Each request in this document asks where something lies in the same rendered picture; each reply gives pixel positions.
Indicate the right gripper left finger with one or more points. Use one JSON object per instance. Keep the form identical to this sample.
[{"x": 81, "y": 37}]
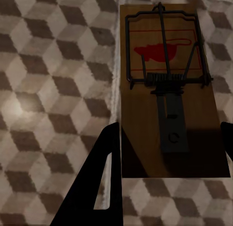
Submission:
[{"x": 77, "y": 208}]

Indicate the mousetrap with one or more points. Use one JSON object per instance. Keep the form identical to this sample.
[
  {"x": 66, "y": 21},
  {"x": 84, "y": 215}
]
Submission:
[{"x": 169, "y": 122}]

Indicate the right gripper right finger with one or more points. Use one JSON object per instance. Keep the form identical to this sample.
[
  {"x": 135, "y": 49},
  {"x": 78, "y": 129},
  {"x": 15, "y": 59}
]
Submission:
[{"x": 227, "y": 134}]

